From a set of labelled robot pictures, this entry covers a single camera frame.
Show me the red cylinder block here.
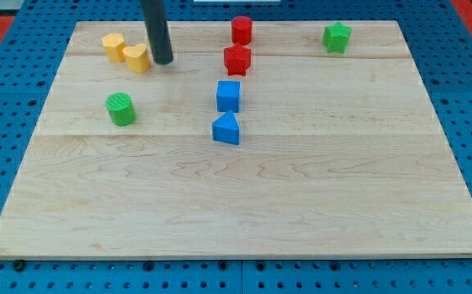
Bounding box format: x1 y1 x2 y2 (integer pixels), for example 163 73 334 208
231 16 253 45

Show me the yellow heart block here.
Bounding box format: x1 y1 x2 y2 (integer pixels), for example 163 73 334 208
122 43 151 74

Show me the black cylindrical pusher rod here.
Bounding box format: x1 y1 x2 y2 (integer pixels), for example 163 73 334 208
140 0 174 65

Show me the blue cube block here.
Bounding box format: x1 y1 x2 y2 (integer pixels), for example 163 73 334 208
216 80 241 113

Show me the blue triangle block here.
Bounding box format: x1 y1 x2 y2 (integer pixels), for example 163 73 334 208
212 110 240 145

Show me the red star block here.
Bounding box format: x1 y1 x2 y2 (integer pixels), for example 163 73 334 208
224 43 252 76

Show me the green star block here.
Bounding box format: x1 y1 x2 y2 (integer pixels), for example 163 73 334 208
322 22 352 54

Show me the light wooden board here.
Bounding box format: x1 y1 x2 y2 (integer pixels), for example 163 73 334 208
0 20 472 261

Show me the green cylinder block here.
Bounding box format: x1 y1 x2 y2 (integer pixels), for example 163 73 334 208
105 92 136 127

